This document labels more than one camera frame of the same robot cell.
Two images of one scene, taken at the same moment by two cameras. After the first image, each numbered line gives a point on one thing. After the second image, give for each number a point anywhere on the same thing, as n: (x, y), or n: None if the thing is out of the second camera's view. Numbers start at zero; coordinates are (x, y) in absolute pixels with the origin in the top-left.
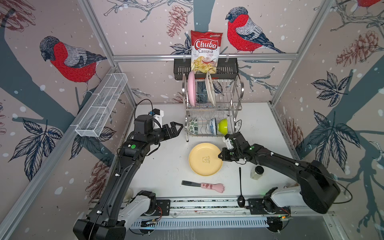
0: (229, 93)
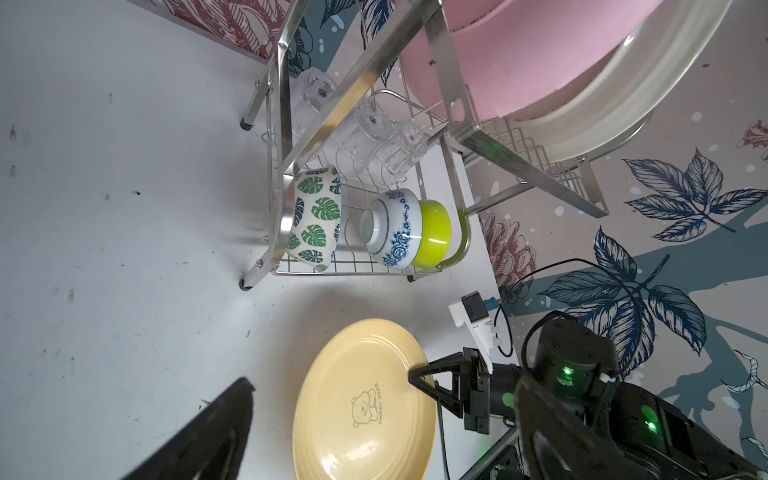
0: (360, 43)
